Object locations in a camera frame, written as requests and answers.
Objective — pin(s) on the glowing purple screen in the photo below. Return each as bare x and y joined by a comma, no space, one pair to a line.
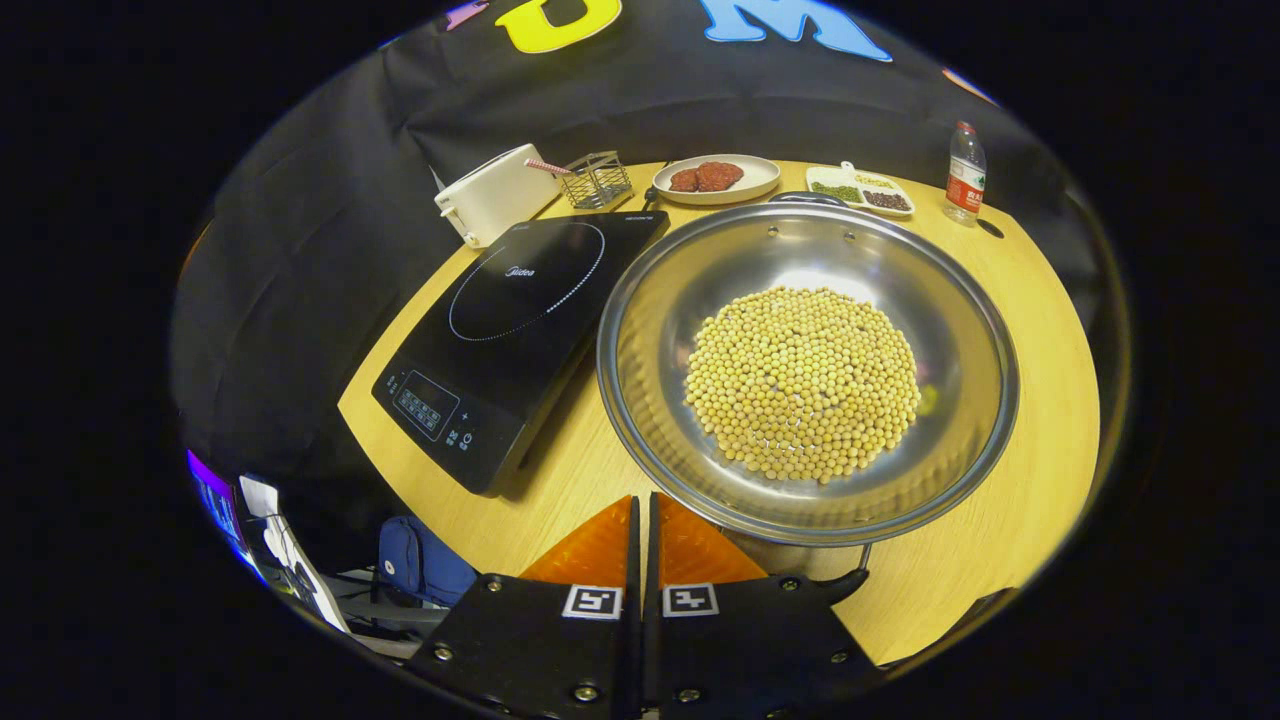
215,500

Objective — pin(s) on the white toaster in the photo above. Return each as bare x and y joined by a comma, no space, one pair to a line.
495,195

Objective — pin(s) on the white oval plate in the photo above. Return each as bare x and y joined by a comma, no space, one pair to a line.
760,175

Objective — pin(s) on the pile of soybeans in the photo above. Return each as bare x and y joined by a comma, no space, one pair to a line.
800,380

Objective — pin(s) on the large brown meat piece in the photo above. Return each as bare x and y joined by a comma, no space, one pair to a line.
718,176

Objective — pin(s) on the pile of small yellow beans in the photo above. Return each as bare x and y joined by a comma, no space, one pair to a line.
874,181

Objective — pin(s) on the pile of green mung beans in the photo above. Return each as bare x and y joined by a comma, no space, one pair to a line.
837,192

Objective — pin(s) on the blue bag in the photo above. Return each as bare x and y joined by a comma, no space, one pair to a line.
425,560

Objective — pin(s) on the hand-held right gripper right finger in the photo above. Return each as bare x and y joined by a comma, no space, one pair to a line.
740,650

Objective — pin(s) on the black induction cooktop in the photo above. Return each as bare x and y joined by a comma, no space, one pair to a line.
500,340

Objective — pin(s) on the small brown meat piece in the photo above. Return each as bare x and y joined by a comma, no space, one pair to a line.
684,181

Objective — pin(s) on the pile of dark red beans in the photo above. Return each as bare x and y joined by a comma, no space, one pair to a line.
887,200

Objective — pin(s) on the small black disc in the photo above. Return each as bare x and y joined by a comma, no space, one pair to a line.
991,229

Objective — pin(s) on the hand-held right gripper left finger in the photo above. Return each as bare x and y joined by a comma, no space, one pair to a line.
540,650

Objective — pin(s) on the white divided dish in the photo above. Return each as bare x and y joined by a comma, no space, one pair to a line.
822,175

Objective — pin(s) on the red white checked stick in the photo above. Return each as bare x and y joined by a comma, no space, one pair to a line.
545,166

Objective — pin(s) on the clear plastic water bottle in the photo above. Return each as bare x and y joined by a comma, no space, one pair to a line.
965,180

